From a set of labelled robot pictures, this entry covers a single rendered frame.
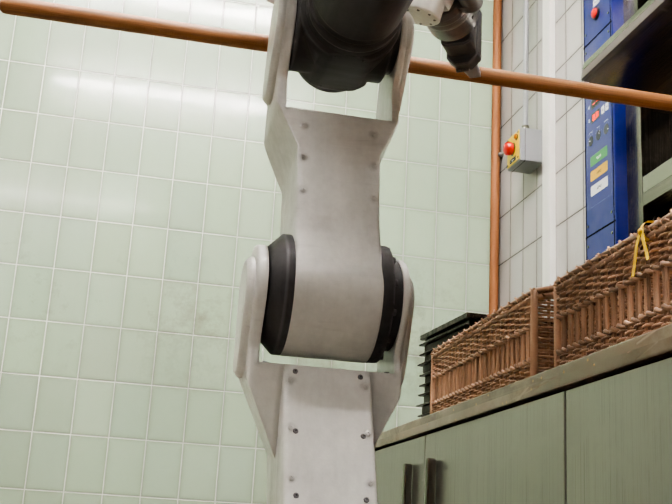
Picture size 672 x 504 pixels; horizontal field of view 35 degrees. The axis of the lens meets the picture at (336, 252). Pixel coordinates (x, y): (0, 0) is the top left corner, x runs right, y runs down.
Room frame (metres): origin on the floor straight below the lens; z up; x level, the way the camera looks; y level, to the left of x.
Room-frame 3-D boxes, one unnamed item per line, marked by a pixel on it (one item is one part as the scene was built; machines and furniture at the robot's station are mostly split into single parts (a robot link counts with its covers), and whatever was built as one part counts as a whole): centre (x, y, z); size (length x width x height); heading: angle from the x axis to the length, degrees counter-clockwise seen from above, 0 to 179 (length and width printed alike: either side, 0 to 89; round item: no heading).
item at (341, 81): (1.22, 0.01, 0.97); 0.14 x 0.13 x 0.12; 102
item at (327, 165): (1.23, 0.01, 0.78); 0.18 x 0.15 x 0.47; 102
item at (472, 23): (1.59, -0.18, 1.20); 0.12 x 0.10 x 0.13; 156
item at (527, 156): (2.80, -0.52, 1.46); 0.10 x 0.07 x 0.10; 12
